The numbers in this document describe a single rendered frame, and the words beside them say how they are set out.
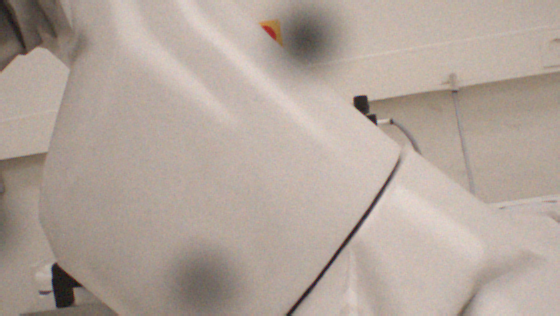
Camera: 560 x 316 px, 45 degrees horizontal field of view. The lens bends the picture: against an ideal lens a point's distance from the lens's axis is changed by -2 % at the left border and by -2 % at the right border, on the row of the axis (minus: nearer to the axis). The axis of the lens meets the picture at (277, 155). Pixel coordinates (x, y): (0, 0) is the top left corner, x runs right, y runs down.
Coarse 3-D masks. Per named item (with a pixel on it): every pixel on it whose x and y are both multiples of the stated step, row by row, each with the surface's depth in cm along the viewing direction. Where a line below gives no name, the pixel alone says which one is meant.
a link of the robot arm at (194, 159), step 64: (0, 0) 24; (64, 0) 23; (128, 0) 21; (192, 0) 22; (64, 64) 30; (128, 64) 21; (192, 64) 21; (256, 64) 22; (64, 128) 21; (128, 128) 20; (192, 128) 20; (256, 128) 21; (320, 128) 22; (64, 192) 21; (128, 192) 20; (192, 192) 20; (256, 192) 20; (320, 192) 20; (64, 256) 22; (128, 256) 21; (192, 256) 20; (256, 256) 20; (320, 256) 20
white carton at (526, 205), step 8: (512, 200) 139; (520, 200) 138; (528, 200) 137; (536, 200) 136; (544, 200) 135; (552, 200) 134; (504, 208) 135; (512, 208) 133; (520, 208) 129; (528, 208) 128; (536, 208) 127; (544, 208) 127
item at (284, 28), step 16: (240, 0) 115; (256, 0) 115; (272, 0) 115; (288, 0) 114; (256, 16) 115; (272, 16) 115; (288, 16) 115; (272, 32) 114; (288, 32) 115; (288, 48) 115; (304, 64) 116
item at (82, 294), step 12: (84, 288) 67; (48, 300) 64; (84, 300) 62; (96, 300) 61; (24, 312) 60; (36, 312) 60; (48, 312) 60; (60, 312) 60; (72, 312) 60; (84, 312) 60; (96, 312) 60; (108, 312) 60
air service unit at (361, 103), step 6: (354, 96) 115; (360, 96) 114; (366, 96) 115; (354, 102) 115; (360, 102) 114; (366, 102) 115; (360, 108) 115; (366, 108) 115; (366, 114) 116; (372, 114) 114; (372, 120) 114; (378, 120) 115; (384, 120) 115; (390, 120) 115; (378, 126) 115
